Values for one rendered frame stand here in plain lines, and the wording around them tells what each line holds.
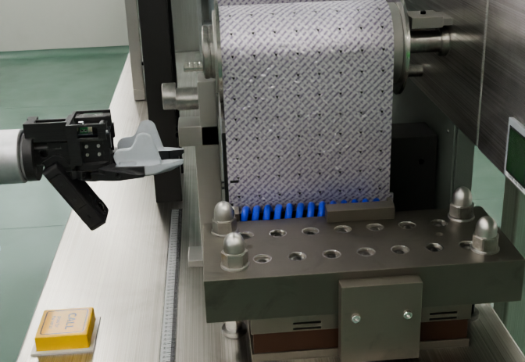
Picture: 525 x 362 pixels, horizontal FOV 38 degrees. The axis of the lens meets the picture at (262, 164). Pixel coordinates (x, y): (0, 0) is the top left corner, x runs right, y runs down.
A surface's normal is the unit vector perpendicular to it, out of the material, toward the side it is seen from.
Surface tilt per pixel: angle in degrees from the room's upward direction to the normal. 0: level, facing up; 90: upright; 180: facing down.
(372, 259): 0
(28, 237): 0
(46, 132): 89
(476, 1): 90
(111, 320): 0
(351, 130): 90
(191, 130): 90
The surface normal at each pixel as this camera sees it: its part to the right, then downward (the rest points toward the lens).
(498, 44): -1.00, 0.06
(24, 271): -0.04, -0.93
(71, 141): 0.08, 0.35
